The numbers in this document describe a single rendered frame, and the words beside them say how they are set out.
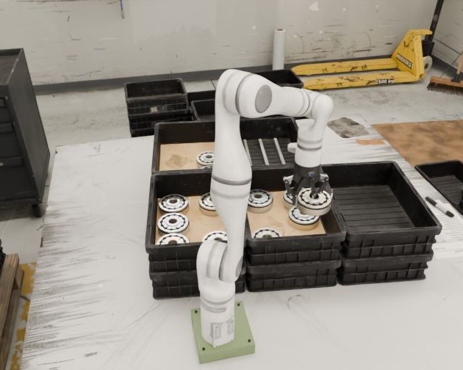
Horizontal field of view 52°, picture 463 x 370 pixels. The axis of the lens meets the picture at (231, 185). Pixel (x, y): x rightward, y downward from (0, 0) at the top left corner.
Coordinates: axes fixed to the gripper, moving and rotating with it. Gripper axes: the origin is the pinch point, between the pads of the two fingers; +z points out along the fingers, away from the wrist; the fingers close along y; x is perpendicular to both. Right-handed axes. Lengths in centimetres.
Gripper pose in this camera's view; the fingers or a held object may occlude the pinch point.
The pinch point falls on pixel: (303, 200)
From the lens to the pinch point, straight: 145.0
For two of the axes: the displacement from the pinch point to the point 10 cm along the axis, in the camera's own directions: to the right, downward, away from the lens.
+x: -1.1, -5.5, 8.3
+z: 0.0, 8.3, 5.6
